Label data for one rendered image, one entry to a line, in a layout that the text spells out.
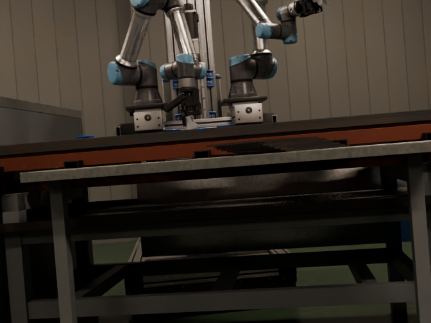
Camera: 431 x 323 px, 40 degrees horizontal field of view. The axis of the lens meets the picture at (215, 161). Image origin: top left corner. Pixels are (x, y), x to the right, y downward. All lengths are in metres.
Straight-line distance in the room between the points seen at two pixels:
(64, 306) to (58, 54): 4.24
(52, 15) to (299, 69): 2.43
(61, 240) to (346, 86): 4.53
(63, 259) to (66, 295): 0.11
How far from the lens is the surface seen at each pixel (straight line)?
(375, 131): 2.00
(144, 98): 3.07
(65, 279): 1.95
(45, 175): 1.81
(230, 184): 2.79
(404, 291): 2.09
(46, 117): 2.87
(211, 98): 3.29
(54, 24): 6.04
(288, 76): 5.96
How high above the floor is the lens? 0.76
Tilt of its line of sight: 1 degrees down
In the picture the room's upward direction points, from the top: 5 degrees counter-clockwise
